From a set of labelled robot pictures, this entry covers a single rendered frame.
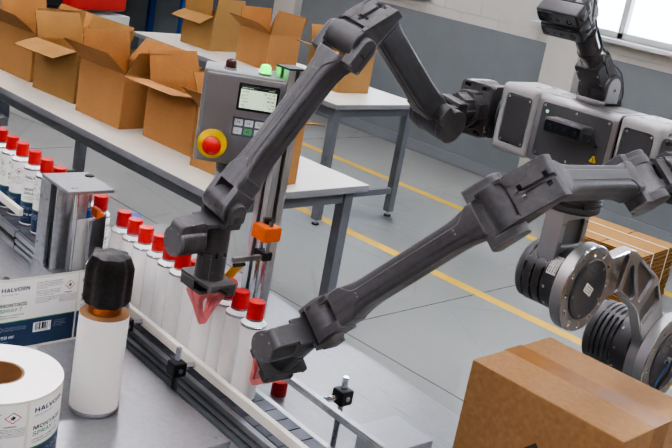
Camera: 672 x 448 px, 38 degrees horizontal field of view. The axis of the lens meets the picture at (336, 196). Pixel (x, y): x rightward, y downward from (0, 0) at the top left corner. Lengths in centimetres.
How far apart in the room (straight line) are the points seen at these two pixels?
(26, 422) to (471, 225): 75
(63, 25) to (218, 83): 312
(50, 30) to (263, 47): 201
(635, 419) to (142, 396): 89
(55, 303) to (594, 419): 102
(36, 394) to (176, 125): 262
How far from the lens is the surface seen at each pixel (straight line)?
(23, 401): 157
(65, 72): 476
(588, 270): 216
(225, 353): 193
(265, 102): 197
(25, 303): 193
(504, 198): 155
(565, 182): 156
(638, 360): 256
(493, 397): 171
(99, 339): 176
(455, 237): 157
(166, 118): 415
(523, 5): 808
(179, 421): 184
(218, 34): 708
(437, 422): 212
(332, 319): 169
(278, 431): 180
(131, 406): 188
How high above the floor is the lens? 179
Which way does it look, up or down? 15 degrees down
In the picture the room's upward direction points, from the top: 10 degrees clockwise
